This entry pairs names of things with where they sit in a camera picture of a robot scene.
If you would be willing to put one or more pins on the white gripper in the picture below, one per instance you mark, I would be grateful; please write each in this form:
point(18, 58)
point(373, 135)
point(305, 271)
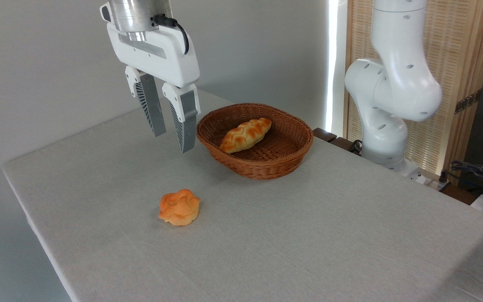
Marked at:
point(162, 58)

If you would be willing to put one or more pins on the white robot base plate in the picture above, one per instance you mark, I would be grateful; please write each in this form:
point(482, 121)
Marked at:
point(409, 170)

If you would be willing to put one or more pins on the light grey tablecloth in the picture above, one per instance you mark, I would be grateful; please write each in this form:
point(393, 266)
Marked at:
point(266, 235)

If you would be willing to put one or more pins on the round orange bread roll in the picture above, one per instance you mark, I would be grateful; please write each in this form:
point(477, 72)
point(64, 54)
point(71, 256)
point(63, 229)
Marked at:
point(179, 207)

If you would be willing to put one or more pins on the brown wicker basket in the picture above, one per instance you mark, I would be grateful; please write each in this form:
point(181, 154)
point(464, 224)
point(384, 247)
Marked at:
point(266, 167)

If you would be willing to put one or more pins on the braided golden bread loaf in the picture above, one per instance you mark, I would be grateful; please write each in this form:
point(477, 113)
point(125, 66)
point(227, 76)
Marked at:
point(245, 134)

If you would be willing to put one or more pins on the dark metal screen hinge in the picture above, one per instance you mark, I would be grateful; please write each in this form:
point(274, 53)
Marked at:
point(468, 101)

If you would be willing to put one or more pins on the wooden slatted screen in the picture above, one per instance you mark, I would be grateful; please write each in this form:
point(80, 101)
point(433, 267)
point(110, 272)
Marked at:
point(455, 42)

